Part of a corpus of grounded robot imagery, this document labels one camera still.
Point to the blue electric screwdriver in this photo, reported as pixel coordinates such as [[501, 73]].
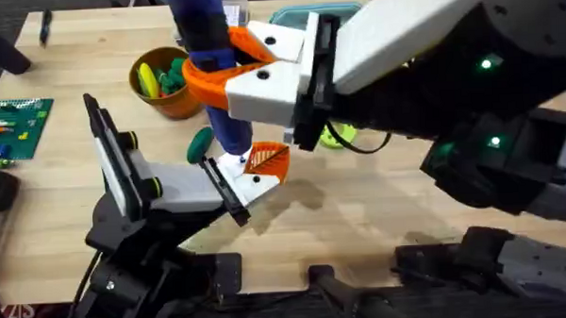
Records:
[[198, 20]]

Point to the dark green toy vegetable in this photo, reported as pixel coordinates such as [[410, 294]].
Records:
[[199, 145]]

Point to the small white box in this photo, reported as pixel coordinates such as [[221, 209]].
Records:
[[234, 12]]

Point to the brown tub with toys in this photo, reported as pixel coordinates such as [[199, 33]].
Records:
[[175, 103]]

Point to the green board with toy blocks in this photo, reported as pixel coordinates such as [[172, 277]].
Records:
[[13, 130]]

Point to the black rail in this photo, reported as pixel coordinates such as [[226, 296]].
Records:
[[279, 312]]

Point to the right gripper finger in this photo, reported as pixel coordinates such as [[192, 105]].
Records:
[[262, 93]]

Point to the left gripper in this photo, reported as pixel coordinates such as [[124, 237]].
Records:
[[185, 186]]

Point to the black pen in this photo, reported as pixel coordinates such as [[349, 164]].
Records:
[[45, 28]]

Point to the teal container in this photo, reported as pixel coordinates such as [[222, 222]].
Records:
[[292, 14]]

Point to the left wrist upright black plate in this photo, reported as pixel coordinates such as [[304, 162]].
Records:
[[103, 132]]

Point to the lime green disc with holes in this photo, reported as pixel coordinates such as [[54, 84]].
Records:
[[341, 135]]

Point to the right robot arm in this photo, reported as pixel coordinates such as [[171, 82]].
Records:
[[541, 263]]

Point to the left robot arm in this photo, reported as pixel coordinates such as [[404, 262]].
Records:
[[127, 292]]

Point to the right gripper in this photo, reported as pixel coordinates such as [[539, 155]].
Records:
[[401, 27]]

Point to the black object with yellow label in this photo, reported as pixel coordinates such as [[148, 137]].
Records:
[[1, 53]]

